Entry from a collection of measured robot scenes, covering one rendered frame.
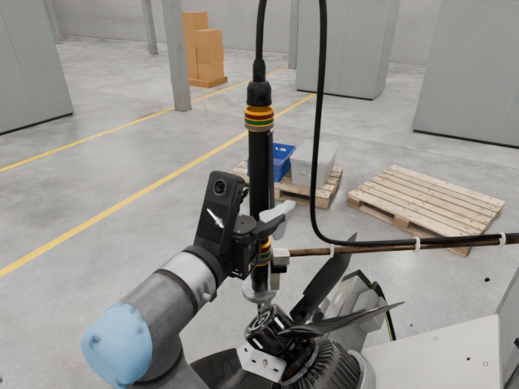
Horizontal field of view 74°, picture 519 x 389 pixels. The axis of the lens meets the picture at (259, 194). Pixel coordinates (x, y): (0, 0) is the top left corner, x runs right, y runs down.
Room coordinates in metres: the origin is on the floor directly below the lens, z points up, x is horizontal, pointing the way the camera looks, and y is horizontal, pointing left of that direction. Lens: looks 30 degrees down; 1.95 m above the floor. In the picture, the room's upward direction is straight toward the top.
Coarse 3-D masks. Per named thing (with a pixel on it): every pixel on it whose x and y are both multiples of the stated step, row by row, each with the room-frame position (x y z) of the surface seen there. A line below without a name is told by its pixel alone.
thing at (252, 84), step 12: (264, 72) 0.49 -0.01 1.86; (252, 84) 0.48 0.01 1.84; (264, 84) 0.48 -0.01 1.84; (252, 96) 0.48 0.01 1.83; (264, 96) 0.48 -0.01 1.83; (252, 264) 0.48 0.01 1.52; (252, 276) 0.48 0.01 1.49; (264, 276) 0.48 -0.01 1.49; (252, 288) 0.49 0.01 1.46; (264, 288) 0.48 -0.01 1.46
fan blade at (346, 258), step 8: (352, 240) 0.77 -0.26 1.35; (336, 256) 0.73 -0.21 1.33; (344, 256) 0.78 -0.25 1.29; (328, 264) 0.71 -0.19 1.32; (336, 264) 0.74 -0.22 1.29; (344, 264) 0.79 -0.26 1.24; (320, 272) 0.69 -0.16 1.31; (328, 272) 0.72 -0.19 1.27; (336, 272) 0.76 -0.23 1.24; (312, 280) 0.67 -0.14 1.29; (320, 280) 0.70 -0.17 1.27; (328, 280) 0.73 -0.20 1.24; (336, 280) 0.76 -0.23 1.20; (312, 288) 0.67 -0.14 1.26; (320, 288) 0.70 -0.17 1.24; (328, 288) 0.73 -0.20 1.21; (312, 296) 0.68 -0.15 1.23; (320, 296) 0.70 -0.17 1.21; (312, 304) 0.67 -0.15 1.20
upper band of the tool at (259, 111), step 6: (246, 108) 0.50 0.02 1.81; (252, 108) 0.51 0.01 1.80; (258, 108) 0.51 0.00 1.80; (264, 108) 0.51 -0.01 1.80; (270, 108) 0.51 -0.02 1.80; (252, 114) 0.47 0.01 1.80; (258, 114) 0.47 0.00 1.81; (264, 114) 0.47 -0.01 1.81; (258, 120) 0.47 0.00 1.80; (258, 126) 0.47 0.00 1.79
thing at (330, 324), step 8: (392, 304) 0.46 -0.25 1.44; (400, 304) 0.48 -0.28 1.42; (368, 312) 0.42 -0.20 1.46; (376, 312) 0.47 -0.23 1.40; (384, 312) 0.49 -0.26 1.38; (320, 320) 0.49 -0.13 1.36; (328, 320) 0.44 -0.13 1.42; (336, 320) 0.42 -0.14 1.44; (344, 320) 0.41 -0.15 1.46; (352, 320) 0.40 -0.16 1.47; (360, 320) 0.50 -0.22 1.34; (296, 328) 0.48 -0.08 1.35; (304, 328) 0.44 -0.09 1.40; (312, 328) 0.42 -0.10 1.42; (320, 328) 0.40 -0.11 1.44; (328, 328) 0.39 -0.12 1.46; (336, 328) 0.38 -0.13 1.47
